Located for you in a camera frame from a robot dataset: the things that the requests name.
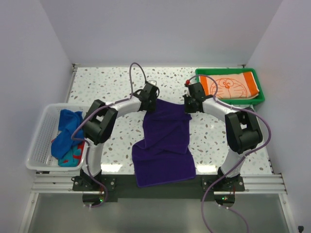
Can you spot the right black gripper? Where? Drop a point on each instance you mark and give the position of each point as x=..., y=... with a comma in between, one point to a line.
x=187, y=109

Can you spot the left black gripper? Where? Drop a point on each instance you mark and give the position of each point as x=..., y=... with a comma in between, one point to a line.
x=152, y=107

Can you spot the orange Doraemon towel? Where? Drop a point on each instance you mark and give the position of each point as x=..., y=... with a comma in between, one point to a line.
x=231, y=86

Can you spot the purple towel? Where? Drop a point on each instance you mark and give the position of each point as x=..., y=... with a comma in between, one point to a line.
x=163, y=155

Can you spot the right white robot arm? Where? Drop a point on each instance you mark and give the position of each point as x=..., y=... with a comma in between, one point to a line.
x=243, y=133

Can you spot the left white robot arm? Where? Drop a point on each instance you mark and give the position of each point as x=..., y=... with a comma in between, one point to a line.
x=100, y=120

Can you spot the green plastic tray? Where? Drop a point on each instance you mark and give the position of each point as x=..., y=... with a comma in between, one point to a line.
x=221, y=71

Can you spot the blue towel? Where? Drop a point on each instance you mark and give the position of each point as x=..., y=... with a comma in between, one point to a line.
x=69, y=121

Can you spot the teal and red towel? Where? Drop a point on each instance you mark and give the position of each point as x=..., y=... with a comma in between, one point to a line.
x=73, y=157

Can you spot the white plastic basket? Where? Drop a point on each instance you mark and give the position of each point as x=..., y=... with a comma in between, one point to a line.
x=39, y=155

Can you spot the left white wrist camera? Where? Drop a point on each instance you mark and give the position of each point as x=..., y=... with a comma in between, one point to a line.
x=153, y=82

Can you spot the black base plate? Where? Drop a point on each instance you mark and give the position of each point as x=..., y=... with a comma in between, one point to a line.
x=125, y=187

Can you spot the aluminium rail frame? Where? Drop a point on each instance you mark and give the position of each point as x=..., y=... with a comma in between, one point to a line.
x=60, y=182

